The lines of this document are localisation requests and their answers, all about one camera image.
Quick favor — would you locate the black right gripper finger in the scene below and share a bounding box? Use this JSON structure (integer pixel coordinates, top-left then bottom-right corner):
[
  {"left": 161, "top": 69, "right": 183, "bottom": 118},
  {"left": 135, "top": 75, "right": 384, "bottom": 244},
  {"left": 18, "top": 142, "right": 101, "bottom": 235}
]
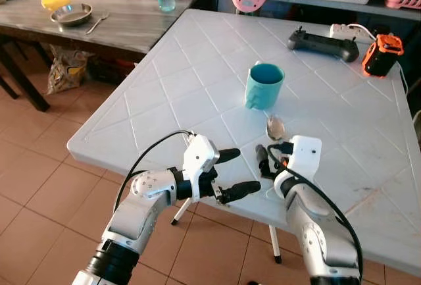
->
[{"left": 256, "top": 144, "right": 272, "bottom": 181}]

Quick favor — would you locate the steel spoon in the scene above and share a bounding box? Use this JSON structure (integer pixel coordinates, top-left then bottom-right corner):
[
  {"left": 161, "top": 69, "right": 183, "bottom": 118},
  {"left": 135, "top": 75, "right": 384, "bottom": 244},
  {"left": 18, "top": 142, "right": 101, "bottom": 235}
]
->
[{"left": 266, "top": 115, "right": 286, "bottom": 146}]

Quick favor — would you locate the white metal table leg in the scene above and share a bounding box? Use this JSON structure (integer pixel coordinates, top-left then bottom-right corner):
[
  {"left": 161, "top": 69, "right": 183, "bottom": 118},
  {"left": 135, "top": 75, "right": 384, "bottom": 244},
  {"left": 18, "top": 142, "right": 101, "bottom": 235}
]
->
[
  {"left": 171, "top": 198, "right": 193, "bottom": 226},
  {"left": 268, "top": 224, "right": 282, "bottom": 264}
]

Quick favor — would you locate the teal plastic mug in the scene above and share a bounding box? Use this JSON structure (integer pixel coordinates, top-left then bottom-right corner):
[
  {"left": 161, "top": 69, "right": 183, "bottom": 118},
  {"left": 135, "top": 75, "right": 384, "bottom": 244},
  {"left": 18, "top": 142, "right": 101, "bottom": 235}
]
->
[{"left": 245, "top": 63, "right": 285, "bottom": 111}]

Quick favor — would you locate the black handheld controller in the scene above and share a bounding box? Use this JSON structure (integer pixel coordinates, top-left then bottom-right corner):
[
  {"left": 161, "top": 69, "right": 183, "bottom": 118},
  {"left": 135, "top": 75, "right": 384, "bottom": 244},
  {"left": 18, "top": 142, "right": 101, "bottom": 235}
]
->
[{"left": 287, "top": 27, "right": 360, "bottom": 63}]

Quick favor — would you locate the white power strip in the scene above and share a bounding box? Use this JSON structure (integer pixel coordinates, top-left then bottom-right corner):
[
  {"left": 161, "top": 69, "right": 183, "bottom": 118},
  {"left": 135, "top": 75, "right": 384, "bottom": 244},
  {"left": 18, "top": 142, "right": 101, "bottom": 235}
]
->
[{"left": 329, "top": 23, "right": 376, "bottom": 41}]

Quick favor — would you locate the orange and black device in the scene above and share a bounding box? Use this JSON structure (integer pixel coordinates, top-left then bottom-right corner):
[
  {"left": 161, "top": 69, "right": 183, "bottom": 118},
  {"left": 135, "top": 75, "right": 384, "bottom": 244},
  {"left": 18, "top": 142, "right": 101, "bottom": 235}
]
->
[{"left": 362, "top": 33, "right": 405, "bottom": 78}]

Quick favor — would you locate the grey shelf board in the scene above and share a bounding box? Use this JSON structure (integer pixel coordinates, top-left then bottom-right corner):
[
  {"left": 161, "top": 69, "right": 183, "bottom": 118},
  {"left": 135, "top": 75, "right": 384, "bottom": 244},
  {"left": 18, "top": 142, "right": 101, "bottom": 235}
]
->
[{"left": 266, "top": 0, "right": 421, "bottom": 21}]

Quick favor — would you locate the printed snack bag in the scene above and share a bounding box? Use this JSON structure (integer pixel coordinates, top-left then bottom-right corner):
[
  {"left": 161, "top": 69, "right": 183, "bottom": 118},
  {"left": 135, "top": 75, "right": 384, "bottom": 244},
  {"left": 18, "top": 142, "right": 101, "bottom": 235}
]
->
[{"left": 47, "top": 45, "right": 94, "bottom": 95}]

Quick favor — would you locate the steel fork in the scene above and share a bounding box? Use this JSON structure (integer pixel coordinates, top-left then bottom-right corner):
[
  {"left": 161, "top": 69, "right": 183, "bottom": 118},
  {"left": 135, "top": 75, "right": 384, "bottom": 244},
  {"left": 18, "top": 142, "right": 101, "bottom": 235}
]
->
[{"left": 86, "top": 13, "right": 111, "bottom": 35}]

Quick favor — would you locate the steel bowl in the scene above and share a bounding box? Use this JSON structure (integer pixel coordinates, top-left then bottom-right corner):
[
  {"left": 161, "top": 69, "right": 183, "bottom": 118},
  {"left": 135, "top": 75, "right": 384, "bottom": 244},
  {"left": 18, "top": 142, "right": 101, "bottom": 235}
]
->
[{"left": 51, "top": 3, "right": 93, "bottom": 28}]

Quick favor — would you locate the dark wooden table leg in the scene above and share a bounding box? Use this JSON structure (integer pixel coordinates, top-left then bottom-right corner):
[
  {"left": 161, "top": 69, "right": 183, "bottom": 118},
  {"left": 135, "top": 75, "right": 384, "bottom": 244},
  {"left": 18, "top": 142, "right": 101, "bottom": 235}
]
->
[{"left": 0, "top": 35, "right": 51, "bottom": 113}]

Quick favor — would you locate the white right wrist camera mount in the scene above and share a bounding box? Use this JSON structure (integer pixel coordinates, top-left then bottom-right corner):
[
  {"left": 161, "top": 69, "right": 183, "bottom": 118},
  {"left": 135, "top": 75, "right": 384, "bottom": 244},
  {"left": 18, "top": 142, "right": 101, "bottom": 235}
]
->
[{"left": 287, "top": 135, "right": 323, "bottom": 182}]

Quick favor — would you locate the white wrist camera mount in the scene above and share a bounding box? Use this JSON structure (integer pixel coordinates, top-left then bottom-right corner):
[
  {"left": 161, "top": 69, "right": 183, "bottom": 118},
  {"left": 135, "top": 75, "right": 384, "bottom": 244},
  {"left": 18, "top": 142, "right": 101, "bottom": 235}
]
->
[
  {"left": 287, "top": 135, "right": 323, "bottom": 182},
  {"left": 182, "top": 134, "right": 219, "bottom": 201}
]

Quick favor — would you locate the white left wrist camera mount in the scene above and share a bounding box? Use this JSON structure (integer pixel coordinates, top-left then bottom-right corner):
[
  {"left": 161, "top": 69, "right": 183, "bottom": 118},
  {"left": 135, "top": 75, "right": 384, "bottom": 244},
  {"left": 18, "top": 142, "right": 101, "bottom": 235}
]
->
[{"left": 182, "top": 134, "right": 219, "bottom": 201}]

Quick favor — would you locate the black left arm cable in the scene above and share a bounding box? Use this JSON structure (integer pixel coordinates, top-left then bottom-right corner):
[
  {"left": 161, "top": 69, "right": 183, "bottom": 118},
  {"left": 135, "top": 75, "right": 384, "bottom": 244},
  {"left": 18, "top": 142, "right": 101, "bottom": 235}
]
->
[{"left": 113, "top": 130, "right": 195, "bottom": 213}]

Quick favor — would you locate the white power strip cable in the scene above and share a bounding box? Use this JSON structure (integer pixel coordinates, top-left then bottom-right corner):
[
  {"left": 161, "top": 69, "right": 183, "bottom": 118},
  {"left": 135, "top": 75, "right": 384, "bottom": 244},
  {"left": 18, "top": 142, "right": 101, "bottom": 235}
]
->
[{"left": 347, "top": 23, "right": 410, "bottom": 98}]

